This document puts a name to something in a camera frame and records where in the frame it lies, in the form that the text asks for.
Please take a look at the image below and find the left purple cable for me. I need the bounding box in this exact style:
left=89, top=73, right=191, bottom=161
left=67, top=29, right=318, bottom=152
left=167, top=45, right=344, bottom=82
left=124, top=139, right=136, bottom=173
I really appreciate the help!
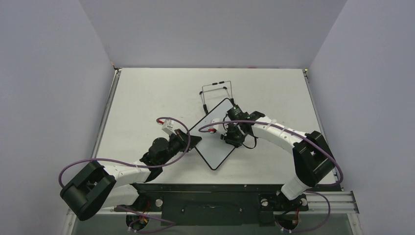
left=58, top=117, right=192, bottom=234

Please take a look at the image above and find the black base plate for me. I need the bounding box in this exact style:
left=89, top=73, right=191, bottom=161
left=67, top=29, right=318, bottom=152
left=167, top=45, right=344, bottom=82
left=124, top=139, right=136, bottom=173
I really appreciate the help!
left=117, top=183, right=340, bottom=227

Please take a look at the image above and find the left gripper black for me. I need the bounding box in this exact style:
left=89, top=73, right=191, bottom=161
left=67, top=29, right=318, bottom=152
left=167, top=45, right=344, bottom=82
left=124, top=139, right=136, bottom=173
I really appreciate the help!
left=159, top=129, right=202, bottom=166

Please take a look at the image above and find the aluminium right side rail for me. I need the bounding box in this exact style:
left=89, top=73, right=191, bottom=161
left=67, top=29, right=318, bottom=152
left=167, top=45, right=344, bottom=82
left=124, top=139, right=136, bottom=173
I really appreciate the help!
left=302, top=69, right=324, bottom=133

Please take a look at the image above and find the wire whiteboard stand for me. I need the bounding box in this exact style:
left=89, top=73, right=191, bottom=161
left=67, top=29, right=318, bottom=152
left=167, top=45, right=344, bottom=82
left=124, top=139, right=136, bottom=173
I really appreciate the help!
left=199, top=80, right=235, bottom=115

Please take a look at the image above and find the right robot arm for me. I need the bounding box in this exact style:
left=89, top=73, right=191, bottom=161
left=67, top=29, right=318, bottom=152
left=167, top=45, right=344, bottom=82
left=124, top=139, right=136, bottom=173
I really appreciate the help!
left=224, top=105, right=335, bottom=209

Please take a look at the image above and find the small whiteboard black frame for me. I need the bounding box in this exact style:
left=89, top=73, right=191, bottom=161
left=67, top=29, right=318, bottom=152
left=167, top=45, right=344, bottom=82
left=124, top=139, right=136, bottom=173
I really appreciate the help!
left=190, top=98, right=235, bottom=170

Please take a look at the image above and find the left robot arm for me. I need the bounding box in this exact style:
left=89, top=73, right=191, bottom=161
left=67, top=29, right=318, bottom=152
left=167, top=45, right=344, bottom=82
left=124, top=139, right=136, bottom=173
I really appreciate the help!
left=60, top=129, right=202, bottom=221

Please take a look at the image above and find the aluminium left side rail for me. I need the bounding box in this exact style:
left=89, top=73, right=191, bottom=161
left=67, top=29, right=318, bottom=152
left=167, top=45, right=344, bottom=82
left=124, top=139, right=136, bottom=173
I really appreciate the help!
left=85, top=68, right=123, bottom=166

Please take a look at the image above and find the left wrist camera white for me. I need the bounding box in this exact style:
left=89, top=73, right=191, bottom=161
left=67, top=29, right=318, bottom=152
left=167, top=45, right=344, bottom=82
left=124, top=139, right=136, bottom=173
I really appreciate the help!
left=158, top=119, right=175, bottom=136

